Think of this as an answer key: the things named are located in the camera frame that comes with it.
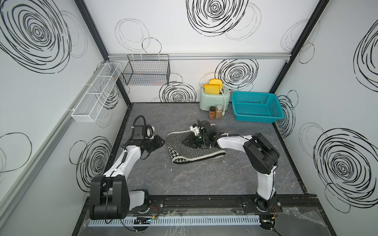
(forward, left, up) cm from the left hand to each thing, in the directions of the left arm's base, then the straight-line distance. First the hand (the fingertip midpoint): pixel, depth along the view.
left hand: (162, 142), depth 86 cm
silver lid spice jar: (+27, -36, -2) cm, 45 cm away
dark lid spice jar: (+27, -32, -2) cm, 41 cm away
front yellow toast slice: (+39, -32, +10) cm, 51 cm away
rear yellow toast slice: (+44, -34, +12) cm, 57 cm away
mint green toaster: (+37, -28, 0) cm, 46 cm away
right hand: (0, -12, -1) cm, 12 cm away
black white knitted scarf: (-5, -11, -4) cm, 13 cm away
